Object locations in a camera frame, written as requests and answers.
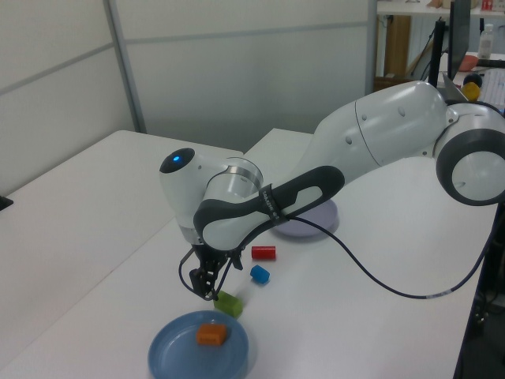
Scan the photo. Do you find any purple plate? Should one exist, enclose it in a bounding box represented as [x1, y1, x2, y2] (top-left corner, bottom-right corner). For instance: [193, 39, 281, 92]
[271, 199, 340, 239]

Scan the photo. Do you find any blue plate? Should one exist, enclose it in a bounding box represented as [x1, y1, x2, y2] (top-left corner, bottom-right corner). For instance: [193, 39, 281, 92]
[148, 310, 250, 379]

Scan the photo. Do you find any brown wooden cabinet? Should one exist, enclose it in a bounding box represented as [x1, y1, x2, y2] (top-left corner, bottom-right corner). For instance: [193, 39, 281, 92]
[384, 14, 412, 78]

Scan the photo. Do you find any blue block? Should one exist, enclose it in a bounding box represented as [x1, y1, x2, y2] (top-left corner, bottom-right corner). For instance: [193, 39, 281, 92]
[249, 265, 271, 285]

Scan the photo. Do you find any black monitor stand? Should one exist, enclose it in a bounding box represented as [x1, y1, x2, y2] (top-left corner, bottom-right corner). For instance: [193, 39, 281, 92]
[428, 19, 449, 90]

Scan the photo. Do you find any yellow ball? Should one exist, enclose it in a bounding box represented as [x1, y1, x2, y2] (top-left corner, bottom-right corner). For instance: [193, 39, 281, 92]
[462, 82, 481, 103]

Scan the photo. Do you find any red cylinder block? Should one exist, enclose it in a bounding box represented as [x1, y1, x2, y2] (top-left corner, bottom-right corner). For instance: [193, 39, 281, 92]
[251, 245, 277, 261]

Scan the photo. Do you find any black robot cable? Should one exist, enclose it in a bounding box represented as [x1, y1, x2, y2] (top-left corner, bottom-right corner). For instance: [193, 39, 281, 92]
[178, 212, 501, 301]

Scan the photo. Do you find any orange block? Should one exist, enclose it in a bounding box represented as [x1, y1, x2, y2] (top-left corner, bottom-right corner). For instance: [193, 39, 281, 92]
[196, 323, 229, 347]

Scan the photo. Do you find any clear plastic bottle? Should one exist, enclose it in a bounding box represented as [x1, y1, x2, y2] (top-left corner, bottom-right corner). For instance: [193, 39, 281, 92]
[477, 23, 495, 60]

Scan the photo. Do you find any dark table side frame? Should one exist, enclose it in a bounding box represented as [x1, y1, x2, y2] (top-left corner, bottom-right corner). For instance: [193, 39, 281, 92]
[453, 207, 505, 379]

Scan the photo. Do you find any black monitor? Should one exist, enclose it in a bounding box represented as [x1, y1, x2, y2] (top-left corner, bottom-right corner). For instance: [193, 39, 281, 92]
[447, 0, 473, 80]

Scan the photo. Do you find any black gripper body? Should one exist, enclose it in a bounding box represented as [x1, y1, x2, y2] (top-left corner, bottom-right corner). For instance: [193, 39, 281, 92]
[193, 245, 228, 274]

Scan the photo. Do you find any green block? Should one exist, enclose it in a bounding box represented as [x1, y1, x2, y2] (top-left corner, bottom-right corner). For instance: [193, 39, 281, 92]
[212, 291, 245, 319]

